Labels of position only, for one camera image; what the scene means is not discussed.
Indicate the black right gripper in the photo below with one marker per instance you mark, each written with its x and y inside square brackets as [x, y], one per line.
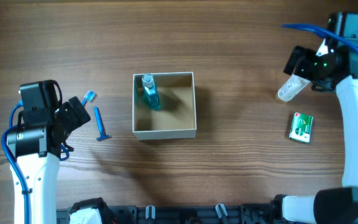
[299, 64]

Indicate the white toothpaste tube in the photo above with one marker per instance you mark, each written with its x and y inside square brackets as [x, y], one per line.
[291, 88]

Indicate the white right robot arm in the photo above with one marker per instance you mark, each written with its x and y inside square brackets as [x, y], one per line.
[338, 205]

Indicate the blue mouthwash bottle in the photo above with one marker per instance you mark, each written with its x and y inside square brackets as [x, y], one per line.
[150, 96]

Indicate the white cardboard box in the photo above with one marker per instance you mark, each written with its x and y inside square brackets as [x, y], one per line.
[176, 119]

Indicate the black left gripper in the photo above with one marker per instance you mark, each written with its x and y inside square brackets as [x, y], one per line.
[74, 112]

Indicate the blue disposable razor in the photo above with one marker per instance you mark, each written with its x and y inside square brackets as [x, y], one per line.
[100, 124]

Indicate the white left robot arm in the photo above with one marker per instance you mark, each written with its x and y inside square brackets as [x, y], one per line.
[35, 146]

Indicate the green soap box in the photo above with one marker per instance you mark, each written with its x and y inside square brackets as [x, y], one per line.
[301, 126]

